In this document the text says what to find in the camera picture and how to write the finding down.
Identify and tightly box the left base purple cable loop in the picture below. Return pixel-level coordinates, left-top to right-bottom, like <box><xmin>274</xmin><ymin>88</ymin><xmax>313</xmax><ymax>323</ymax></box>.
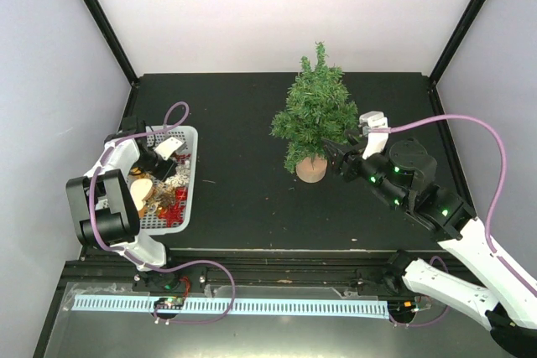
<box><xmin>150</xmin><ymin>259</ymin><xmax>236</xmax><ymax>326</ymax></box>

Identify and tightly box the small green christmas tree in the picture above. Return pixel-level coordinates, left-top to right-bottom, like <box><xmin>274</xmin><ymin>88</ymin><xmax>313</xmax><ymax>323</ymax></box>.
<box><xmin>271</xmin><ymin>42</ymin><xmax>358</xmax><ymax>173</ymax></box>

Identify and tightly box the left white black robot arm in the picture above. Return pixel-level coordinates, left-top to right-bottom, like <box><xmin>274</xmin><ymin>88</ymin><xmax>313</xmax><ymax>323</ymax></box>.
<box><xmin>65</xmin><ymin>117</ymin><xmax>185</xmax><ymax>290</ymax></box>

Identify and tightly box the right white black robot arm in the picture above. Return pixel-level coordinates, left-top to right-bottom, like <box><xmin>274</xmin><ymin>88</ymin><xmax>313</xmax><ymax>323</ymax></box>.
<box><xmin>323</xmin><ymin>131</ymin><xmax>536</xmax><ymax>357</ymax></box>

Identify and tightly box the light blue slotted cable duct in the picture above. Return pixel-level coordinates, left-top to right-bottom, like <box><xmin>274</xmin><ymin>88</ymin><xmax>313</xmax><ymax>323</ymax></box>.
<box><xmin>71</xmin><ymin>295</ymin><xmax>389</xmax><ymax>319</ymax></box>

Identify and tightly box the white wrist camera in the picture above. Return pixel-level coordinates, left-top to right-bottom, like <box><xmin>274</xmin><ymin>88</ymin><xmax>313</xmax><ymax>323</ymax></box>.
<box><xmin>154</xmin><ymin>137</ymin><xmax>186</xmax><ymax>161</ymax></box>
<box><xmin>359</xmin><ymin>111</ymin><xmax>388</xmax><ymax>160</ymax></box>

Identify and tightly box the red gift box ornament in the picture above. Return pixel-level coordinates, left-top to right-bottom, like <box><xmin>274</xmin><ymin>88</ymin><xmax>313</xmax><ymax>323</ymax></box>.
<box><xmin>175</xmin><ymin>187</ymin><xmax>188</xmax><ymax>203</ymax></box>

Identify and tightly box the white plastic basket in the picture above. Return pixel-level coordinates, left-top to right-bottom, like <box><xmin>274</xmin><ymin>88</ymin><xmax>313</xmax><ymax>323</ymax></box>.
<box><xmin>127</xmin><ymin>126</ymin><xmax>198</xmax><ymax>236</ymax></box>

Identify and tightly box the pine cone ornament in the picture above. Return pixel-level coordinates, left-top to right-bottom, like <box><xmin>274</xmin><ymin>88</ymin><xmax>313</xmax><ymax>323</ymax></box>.
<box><xmin>156</xmin><ymin>192</ymin><xmax>175</xmax><ymax>210</ymax></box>

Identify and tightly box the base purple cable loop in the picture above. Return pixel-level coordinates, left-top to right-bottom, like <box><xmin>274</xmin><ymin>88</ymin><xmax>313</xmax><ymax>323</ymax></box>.
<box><xmin>388</xmin><ymin>256</ymin><xmax>452</xmax><ymax>329</ymax></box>
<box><xmin>150</xmin><ymin>259</ymin><xmax>236</xmax><ymax>326</ymax></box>

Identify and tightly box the terracotta tree pot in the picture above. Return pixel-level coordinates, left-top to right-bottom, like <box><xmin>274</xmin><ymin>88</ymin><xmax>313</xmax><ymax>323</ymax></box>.
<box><xmin>295</xmin><ymin>156</ymin><xmax>327</xmax><ymax>184</ymax></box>

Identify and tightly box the white snowflake ornament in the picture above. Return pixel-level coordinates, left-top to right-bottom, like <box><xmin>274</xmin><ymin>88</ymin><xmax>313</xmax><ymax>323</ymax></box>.
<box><xmin>164</xmin><ymin>165</ymin><xmax>190</xmax><ymax>188</ymax></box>

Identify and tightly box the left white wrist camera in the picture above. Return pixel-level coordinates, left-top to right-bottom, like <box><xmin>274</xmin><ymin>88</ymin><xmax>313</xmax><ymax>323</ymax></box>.
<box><xmin>154</xmin><ymin>137</ymin><xmax>186</xmax><ymax>161</ymax></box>

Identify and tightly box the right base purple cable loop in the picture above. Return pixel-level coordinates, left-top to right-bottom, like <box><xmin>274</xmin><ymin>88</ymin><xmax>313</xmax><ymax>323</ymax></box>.
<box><xmin>388</xmin><ymin>256</ymin><xmax>452</xmax><ymax>329</ymax></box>

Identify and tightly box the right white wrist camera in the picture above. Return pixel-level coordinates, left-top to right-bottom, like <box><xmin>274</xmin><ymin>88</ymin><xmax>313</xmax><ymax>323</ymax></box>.
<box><xmin>359</xmin><ymin>111</ymin><xmax>388</xmax><ymax>160</ymax></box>

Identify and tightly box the red snowflake ornament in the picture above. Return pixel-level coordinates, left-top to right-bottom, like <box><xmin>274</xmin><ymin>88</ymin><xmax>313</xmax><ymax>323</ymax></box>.
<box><xmin>157</xmin><ymin>201</ymin><xmax>186</xmax><ymax>228</ymax></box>

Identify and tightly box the wooden slice ornament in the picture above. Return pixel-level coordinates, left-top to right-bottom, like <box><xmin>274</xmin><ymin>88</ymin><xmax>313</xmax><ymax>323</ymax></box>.
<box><xmin>129</xmin><ymin>178</ymin><xmax>154</xmax><ymax>219</ymax></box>

